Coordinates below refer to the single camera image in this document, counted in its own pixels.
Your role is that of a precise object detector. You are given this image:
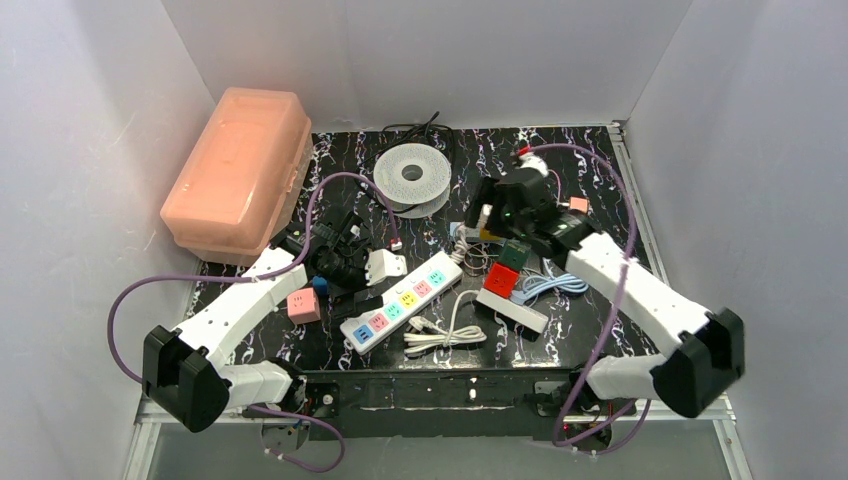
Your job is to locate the light blue power strip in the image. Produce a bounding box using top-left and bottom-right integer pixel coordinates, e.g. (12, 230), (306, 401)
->
(449, 222), (485, 243)

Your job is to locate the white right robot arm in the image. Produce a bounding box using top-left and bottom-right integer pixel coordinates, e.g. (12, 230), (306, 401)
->
(465, 167), (745, 418)

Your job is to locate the white small power strip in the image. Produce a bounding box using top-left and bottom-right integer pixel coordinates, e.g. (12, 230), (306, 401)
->
(475, 289), (549, 334)

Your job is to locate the pink cube adapter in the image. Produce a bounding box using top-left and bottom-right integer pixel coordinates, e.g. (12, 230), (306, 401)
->
(286, 288), (321, 325)

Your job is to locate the light blue cable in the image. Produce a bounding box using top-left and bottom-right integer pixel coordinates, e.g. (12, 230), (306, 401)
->
(513, 261), (590, 306)

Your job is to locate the pink translucent storage box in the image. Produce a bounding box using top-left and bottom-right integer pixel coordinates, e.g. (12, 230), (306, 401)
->
(160, 87), (313, 266)

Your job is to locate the white plug with cable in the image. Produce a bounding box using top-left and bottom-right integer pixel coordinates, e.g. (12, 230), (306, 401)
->
(403, 290), (487, 357)

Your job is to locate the white yellow cube adapter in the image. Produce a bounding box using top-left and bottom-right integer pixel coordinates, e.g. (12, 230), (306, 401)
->
(463, 204), (503, 243)

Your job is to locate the blue cube adapter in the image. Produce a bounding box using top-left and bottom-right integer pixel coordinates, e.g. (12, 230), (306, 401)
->
(311, 276), (329, 297)

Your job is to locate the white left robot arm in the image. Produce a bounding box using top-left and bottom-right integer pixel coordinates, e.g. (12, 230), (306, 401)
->
(141, 207), (407, 432)

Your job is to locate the small pink usb charger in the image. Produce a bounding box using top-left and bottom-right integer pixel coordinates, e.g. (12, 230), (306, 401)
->
(568, 196), (590, 215)

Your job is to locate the white perforated round speaker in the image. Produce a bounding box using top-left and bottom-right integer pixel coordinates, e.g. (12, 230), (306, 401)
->
(373, 143), (452, 219)

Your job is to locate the white colourful power strip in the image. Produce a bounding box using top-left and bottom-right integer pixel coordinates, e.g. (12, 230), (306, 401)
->
(340, 252), (463, 355)

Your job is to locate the red cube adapter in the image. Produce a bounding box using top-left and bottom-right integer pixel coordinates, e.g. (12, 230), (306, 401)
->
(483, 263), (520, 299)

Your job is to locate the black cable behind speaker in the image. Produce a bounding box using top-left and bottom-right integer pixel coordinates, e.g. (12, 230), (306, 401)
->
(354, 110), (458, 200)

